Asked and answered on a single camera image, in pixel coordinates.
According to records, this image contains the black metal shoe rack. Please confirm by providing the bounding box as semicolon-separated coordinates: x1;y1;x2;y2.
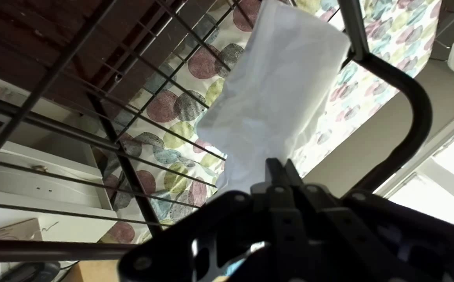
0;0;436;263

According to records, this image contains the white paper napkin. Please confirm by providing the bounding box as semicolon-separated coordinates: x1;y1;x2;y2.
195;0;354;197

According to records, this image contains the bright window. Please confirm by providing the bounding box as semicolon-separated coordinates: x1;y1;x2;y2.
378;111;454;236

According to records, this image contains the brown cardboard box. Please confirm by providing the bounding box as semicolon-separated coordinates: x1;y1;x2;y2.
0;216;45;243

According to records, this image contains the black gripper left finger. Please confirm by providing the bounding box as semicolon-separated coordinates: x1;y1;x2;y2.
265;156;292;221

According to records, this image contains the white cabinet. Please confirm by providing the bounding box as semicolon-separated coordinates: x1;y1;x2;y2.
0;67;121;243

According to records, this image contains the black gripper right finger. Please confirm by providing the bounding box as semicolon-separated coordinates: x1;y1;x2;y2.
284;158;318;221

